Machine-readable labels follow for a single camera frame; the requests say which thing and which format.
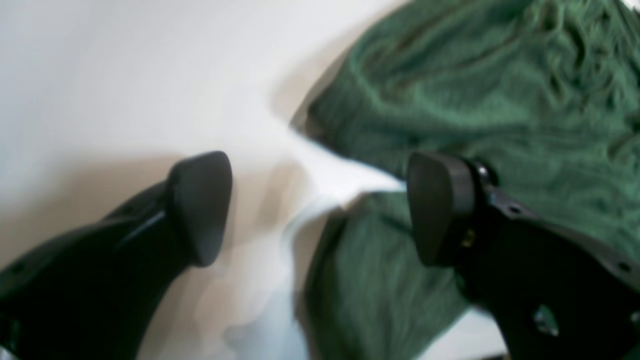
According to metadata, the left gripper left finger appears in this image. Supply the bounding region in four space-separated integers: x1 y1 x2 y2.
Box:
0 151 233 360

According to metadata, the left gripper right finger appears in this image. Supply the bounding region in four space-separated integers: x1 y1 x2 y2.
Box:
406 152 640 360

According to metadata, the dark green t-shirt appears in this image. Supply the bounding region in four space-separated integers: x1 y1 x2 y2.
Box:
304 0 640 360

